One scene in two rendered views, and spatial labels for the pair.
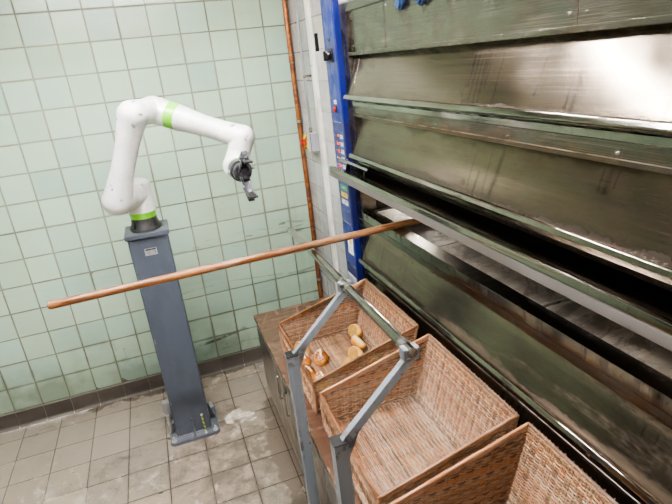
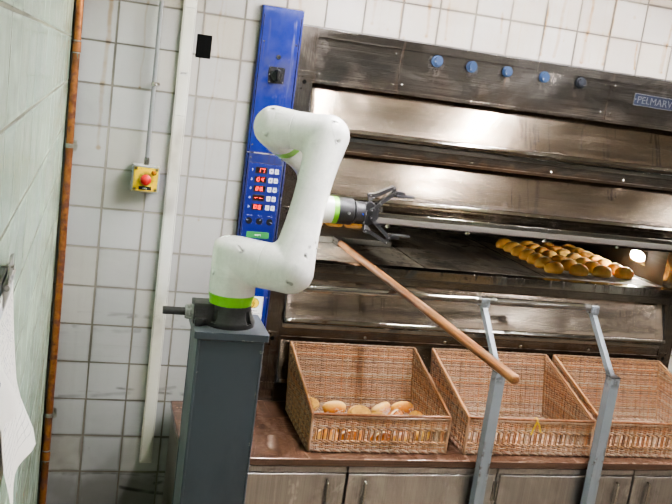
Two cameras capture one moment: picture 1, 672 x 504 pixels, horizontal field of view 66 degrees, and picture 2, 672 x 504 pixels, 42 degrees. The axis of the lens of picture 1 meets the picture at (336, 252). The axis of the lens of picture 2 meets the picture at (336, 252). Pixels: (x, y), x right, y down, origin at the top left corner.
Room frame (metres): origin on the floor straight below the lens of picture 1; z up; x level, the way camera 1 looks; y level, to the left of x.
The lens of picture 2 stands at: (2.13, 3.30, 1.90)
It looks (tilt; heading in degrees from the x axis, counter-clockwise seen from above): 11 degrees down; 272
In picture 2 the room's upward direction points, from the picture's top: 8 degrees clockwise
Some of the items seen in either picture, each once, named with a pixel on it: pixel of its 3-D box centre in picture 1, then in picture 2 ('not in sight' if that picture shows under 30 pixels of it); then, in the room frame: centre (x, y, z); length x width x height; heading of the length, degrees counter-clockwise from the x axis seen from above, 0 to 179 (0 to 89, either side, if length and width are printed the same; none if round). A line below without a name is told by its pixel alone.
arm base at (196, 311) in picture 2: (145, 219); (209, 311); (2.53, 0.93, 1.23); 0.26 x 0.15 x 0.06; 17
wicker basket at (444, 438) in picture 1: (408, 420); (507, 400); (1.44, -0.18, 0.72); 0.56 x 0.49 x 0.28; 17
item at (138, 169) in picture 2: (311, 141); (145, 178); (2.97, 0.07, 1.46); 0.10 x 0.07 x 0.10; 18
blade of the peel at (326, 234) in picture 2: not in sight; (325, 232); (2.31, -0.85, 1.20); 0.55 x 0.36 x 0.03; 19
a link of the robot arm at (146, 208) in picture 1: (137, 198); (238, 270); (2.46, 0.92, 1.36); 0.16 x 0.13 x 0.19; 166
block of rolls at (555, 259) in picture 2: not in sight; (562, 257); (1.13, -1.02, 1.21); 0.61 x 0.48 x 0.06; 108
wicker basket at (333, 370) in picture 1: (343, 338); (365, 395); (2.03, 0.01, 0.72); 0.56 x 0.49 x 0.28; 18
